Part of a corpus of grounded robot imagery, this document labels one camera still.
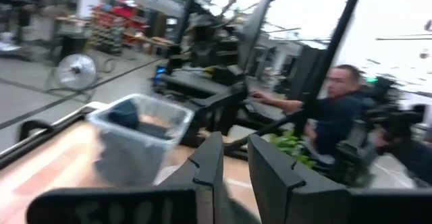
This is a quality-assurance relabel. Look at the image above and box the large dark monitor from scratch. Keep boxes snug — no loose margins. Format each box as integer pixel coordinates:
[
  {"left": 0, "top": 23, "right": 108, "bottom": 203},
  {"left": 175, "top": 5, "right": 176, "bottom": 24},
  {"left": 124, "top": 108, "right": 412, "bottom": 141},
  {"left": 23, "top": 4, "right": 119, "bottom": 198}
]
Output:
[{"left": 236, "top": 0, "right": 279, "bottom": 75}]

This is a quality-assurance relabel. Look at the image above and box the black office desk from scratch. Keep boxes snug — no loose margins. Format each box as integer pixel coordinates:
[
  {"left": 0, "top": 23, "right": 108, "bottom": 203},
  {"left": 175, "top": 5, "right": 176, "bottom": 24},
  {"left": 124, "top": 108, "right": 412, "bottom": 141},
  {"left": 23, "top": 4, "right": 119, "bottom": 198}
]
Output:
[{"left": 151, "top": 65, "right": 249, "bottom": 147}]

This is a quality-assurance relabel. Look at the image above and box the clear plastic bin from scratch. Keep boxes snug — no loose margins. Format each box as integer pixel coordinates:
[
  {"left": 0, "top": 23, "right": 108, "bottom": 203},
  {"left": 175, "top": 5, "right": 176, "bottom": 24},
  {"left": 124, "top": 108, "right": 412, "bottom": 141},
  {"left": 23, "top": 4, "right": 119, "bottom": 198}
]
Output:
[{"left": 85, "top": 93, "right": 196, "bottom": 188}]

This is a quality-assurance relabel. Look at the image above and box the green leafy plant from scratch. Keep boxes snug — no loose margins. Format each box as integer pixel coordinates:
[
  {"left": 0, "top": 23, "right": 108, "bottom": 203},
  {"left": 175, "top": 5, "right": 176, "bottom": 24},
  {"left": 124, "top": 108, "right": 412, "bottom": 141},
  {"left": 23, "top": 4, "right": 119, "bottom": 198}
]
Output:
[{"left": 269, "top": 130, "right": 318, "bottom": 169}]

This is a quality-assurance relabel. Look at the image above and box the person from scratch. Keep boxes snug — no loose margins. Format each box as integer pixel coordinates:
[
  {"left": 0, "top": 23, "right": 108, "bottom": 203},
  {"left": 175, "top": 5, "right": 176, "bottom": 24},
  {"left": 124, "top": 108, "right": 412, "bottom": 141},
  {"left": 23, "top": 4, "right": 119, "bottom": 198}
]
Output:
[{"left": 251, "top": 64, "right": 374, "bottom": 157}]

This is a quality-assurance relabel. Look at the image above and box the metal table edge rail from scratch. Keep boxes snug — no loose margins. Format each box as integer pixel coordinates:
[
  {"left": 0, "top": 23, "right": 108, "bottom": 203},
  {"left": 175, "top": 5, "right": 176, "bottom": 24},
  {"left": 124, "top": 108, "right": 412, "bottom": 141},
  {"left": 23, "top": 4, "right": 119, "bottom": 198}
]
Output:
[{"left": 0, "top": 101, "right": 107, "bottom": 169}]

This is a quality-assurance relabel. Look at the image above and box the shelf with red items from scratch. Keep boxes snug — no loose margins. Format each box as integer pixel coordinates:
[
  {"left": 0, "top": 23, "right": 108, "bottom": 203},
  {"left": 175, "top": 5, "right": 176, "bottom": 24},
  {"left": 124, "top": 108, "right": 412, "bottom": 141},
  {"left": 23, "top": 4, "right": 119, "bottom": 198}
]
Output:
[{"left": 88, "top": 0, "right": 151, "bottom": 55}]

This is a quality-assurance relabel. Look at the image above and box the dark office chair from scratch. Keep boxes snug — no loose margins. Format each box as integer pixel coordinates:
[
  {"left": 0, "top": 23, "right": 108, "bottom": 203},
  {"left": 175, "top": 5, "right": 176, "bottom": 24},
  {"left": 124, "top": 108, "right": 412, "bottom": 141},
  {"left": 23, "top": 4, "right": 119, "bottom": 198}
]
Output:
[{"left": 332, "top": 119, "right": 379, "bottom": 186}]

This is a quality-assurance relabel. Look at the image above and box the dark blue denim hat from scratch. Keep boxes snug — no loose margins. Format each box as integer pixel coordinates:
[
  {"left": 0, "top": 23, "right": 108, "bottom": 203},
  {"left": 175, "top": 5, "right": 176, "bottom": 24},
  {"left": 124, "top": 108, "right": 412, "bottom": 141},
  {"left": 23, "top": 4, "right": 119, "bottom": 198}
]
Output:
[{"left": 107, "top": 99, "right": 175, "bottom": 141}]

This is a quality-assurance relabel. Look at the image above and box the black frame pole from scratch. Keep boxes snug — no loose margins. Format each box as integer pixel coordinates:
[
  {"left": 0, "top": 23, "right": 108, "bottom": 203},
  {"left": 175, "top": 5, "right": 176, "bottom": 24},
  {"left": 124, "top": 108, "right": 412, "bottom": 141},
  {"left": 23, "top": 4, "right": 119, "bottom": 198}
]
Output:
[{"left": 292, "top": 0, "right": 368, "bottom": 139}]

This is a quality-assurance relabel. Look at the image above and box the round metal floor fan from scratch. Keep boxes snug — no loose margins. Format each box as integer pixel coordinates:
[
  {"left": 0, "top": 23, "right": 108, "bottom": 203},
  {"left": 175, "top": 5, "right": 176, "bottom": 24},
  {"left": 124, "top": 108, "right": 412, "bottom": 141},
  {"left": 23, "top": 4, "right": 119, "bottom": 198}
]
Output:
[{"left": 53, "top": 53, "right": 98, "bottom": 91}]

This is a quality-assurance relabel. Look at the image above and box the black curved bracket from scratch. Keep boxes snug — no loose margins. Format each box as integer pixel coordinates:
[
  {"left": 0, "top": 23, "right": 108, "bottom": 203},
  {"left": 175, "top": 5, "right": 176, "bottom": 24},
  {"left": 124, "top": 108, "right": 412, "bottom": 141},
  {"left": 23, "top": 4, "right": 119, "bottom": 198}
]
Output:
[{"left": 18, "top": 119, "right": 55, "bottom": 142}]

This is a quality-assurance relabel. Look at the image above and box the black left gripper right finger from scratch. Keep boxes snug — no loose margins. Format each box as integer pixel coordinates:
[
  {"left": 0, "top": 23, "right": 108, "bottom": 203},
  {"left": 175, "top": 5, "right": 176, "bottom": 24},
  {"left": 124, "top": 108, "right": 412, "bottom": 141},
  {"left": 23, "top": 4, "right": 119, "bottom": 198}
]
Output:
[{"left": 247, "top": 134, "right": 352, "bottom": 224}]

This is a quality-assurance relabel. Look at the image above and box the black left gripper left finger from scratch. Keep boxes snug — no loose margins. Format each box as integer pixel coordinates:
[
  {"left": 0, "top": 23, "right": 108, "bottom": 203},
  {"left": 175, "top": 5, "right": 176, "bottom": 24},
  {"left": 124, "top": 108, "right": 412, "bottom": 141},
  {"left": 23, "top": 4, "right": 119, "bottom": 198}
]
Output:
[{"left": 157, "top": 131, "right": 226, "bottom": 224}]

